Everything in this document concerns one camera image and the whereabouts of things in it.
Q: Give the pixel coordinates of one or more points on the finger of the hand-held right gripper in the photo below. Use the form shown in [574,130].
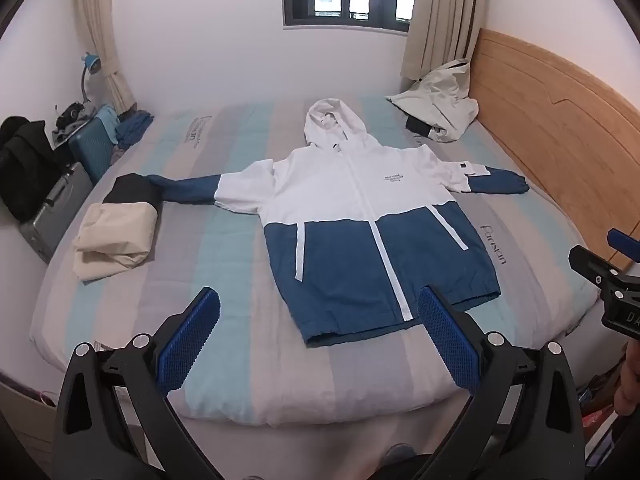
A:
[624,241]
[590,262]

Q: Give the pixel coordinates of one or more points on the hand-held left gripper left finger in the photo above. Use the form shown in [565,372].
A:
[192,332]

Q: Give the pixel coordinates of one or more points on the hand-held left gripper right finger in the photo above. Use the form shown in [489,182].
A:
[442,335]

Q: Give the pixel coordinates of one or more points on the white and blue hooded jacket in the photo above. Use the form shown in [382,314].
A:
[350,210]

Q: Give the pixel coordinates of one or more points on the person's right forearm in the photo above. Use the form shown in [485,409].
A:
[629,385]

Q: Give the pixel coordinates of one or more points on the pile of blue clothes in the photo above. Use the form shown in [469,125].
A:
[132,127]

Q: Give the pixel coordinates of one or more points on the bed with striped sheet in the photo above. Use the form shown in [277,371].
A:
[225,260]

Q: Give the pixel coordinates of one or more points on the folded beige and black jacket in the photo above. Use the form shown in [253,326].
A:
[117,232]

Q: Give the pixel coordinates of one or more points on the wooden headboard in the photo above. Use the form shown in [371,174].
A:
[560,125]

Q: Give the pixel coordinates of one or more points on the grey suitcase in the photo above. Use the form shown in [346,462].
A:
[55,210]

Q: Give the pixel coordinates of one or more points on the teal suitcase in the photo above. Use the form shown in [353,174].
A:
[92,147]

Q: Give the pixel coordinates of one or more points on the light grey jacket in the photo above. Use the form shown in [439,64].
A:
[440,105]

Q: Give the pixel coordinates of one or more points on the light blue cloth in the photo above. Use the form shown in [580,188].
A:
[107,120]

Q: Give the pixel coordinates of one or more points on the black bag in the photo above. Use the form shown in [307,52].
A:
[22,165]

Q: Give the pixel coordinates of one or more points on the small black device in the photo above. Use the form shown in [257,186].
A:
[70,112]

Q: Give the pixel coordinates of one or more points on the blue desk lamp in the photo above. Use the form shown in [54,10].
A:
[90,72]

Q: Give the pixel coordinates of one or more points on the beige curtain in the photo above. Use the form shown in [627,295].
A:
[105,45]
[442,10]

